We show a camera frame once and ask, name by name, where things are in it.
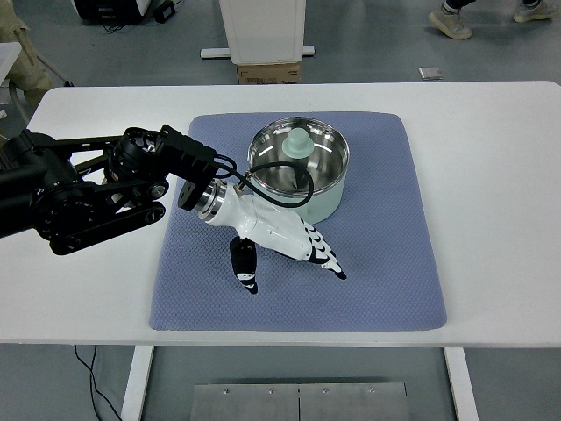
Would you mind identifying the black cable under table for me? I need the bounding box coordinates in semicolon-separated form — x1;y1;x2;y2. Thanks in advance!
73;345;122;421

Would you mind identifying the brown cardboard box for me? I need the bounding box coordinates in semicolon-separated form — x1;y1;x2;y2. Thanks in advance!
237;61;302;85

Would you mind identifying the blue textured mat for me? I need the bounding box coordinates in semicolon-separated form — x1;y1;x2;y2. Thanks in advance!
148;111;448;333

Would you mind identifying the glass lid with green knob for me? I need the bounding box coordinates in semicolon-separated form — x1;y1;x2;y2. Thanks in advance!
247;116;351;196

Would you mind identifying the person in black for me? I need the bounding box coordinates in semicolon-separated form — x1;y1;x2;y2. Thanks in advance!
428;0;561;41

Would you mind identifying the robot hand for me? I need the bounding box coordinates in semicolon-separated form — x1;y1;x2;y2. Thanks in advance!
205;182;348;295

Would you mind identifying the white table leg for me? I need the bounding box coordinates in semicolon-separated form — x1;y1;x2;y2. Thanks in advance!
443;347;479;421
120;346;155;421

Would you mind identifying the grey metal stand leg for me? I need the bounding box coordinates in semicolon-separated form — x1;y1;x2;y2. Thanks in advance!
25;38;75;87

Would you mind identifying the small white side table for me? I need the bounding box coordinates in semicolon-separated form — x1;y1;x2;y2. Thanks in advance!
0;42;21;84

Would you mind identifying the green pot with handle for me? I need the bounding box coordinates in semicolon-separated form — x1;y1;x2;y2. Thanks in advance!
247;116;351;225

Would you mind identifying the person in khaki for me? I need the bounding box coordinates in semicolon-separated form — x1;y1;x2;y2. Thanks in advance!
0;0;54;110

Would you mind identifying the black and white equipment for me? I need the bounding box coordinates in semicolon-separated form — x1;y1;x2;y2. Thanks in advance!
72;0;153;26

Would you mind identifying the small black box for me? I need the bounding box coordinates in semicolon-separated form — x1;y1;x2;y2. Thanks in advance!
153;0;177;24

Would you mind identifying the white stand foot bar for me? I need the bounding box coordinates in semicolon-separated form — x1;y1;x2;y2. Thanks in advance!
200;45;316;60

